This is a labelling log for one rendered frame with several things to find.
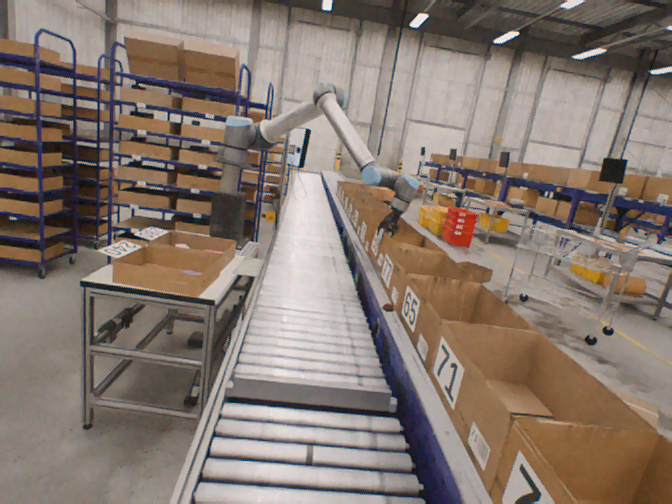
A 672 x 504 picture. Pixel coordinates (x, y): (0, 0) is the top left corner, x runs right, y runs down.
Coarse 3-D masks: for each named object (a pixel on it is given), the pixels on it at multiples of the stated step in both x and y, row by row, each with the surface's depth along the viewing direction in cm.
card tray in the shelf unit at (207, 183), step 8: (184, 176) 321; (192, 176) 321; (200, 176) 350; (208, 176) 351; (216, 176) 351; (184, 184) 323; (192, 184) 323; (200, 184) 323; (208, 184) 323; (216, 184) 323
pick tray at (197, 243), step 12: (156, 240) 207; (168, 240) 223; (180, 240) 226; (192, 240) 226; (204, 240) 226; (216, 240) 226; (228, 240) 225; (192, 252) 198; (204, 252) 198; (228, 252) 210
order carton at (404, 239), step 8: (384, 232) 198; (400, 232) 222; (408, 232) 222; (384, 240) 194; (392, 240) 223; (400, 240) 223; (408, 240) 223; (416, 240) 224; (424, 240) 223; (384, 248) 191; (408, 248) 184; (416, 248) 184; (424, 248) 220; (432, 248) 208; (440, 248) 198; (376, 256) 203; (376, 264) 199
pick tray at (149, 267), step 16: (128, 256) 178; (144, 256) 193; (160, 256) 194; (176, 256) 194; (192, 256) 193; (208, 256) 193; (128, 272) 167; (144, 272) 167; (160, 272) 166; (176, 272) 166; (208, 272) 176; (160, 288) 168; (176, 288) 168; (192, 288) 167
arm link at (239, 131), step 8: (232, 120) 230; (240, 120) 230; (248, 120) 233; (232, 128) 230; (240, 128) 231; (248, 128) 234; (256, 128) 241; (224, 136) 234; (232, 136) 231; (240, 136) 232; (248, 136) 236; (256, 136) 241; (232, 144) 232; (240, 144) 234; (248, 144) 240
